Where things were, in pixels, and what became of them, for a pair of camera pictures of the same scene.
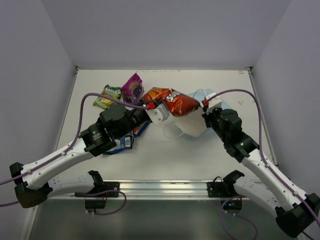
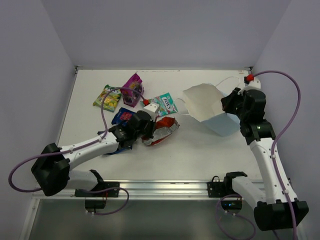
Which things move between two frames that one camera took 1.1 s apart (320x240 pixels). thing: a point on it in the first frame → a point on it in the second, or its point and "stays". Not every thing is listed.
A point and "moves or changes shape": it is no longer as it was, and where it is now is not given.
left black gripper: [141, 114] → [150, 128]
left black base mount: [101, 189] stays
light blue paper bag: [192, 121] moves or changes shape
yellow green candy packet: [104, 103] stays
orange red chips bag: [180, 104] → [164, 127]
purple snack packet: [132, 91] stays
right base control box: [233, 204] stays
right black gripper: [207, 116] → [227, 101]
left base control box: [95, 204] stays
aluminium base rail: [186, 190] stays
